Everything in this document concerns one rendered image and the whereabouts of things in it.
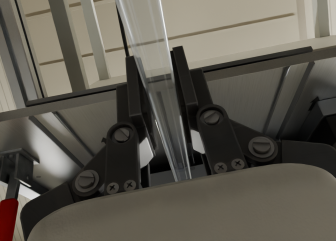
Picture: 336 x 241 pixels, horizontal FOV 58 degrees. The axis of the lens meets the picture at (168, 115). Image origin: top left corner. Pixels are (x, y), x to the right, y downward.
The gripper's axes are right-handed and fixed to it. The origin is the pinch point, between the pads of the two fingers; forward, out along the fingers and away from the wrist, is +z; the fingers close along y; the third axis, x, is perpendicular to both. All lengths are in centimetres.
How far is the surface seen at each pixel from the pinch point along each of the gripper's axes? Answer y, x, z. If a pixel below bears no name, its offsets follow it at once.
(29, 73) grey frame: -20.9, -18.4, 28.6
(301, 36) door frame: 121, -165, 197
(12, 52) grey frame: -22.9, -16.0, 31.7
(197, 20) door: 35, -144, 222
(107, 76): -17, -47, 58
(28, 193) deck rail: -19.7, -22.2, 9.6
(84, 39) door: -69, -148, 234
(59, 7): -18, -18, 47
